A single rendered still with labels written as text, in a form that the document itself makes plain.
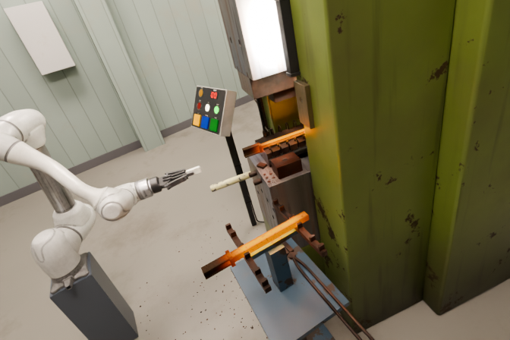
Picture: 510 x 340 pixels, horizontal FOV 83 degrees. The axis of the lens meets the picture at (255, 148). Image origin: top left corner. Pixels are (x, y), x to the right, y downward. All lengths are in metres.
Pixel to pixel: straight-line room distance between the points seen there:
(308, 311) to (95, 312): 1.24
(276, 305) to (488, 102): 1.00
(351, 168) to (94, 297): 1.49
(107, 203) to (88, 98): 3.24
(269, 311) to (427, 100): 0.93
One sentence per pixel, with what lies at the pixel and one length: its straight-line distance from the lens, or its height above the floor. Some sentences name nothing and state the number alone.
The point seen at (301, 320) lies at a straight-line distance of 1.16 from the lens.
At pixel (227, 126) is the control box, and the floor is 0.99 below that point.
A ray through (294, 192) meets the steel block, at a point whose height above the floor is 0.84.
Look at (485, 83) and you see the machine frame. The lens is 1.18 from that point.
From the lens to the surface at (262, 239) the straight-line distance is 1.02.
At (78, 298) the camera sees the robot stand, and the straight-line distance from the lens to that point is 1.91.
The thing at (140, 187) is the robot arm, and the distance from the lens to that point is 1.39.
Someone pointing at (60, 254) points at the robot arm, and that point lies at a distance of 1.77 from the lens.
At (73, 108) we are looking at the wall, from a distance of 4.40.
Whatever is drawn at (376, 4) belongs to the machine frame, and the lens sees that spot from 0.94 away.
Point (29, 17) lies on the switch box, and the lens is 4.13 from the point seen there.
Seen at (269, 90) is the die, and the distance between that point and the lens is 1.27.
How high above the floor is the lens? 1.69
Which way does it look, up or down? 29 degrees down
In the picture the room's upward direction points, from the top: 14 degrees counter-clockwise
